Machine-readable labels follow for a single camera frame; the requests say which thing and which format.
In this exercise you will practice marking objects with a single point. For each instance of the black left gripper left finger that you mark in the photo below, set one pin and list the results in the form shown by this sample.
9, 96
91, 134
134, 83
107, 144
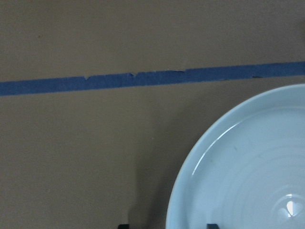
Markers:
123, 226

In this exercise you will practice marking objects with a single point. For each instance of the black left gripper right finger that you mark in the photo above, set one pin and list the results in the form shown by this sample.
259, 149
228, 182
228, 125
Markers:
212, 226

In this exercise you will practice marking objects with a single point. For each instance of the light blue plate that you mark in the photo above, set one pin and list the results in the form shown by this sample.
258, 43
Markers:
248, 169

